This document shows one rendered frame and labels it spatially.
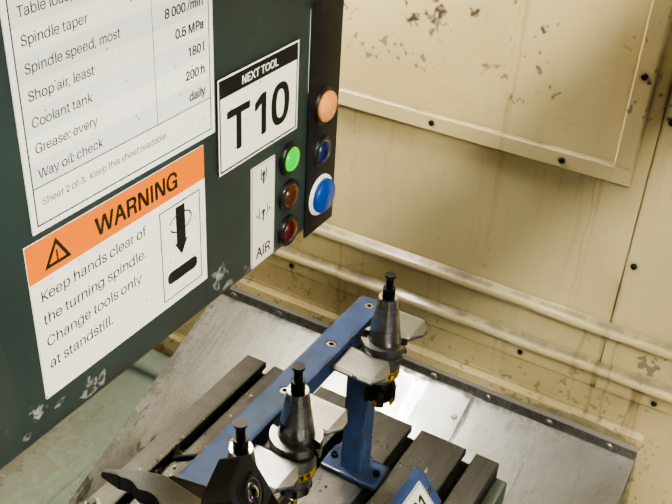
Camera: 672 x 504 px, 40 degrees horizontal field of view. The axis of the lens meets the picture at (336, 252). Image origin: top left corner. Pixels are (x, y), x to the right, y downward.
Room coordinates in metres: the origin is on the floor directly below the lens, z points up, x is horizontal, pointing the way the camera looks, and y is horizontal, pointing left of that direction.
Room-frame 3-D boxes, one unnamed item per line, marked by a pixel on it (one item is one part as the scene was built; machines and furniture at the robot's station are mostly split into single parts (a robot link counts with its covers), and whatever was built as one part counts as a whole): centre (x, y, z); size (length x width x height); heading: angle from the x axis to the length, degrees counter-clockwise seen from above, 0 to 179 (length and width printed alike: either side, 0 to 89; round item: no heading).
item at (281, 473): (0.76, 0.06, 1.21); 0.07 x 0.05 x 0.01; 61
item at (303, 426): (0.81, 0.03, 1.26); 0.04 x 0.04 x 0.07
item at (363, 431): (1.07, -0.05, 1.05); 0.10 x 0.05 x 0.30; 61
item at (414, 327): (1.05, -0.10, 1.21); 0.07 x 0.05 x 0.01; 61
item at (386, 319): (1.00, -0.07, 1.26); 0.04 x 0.04 x 0.07
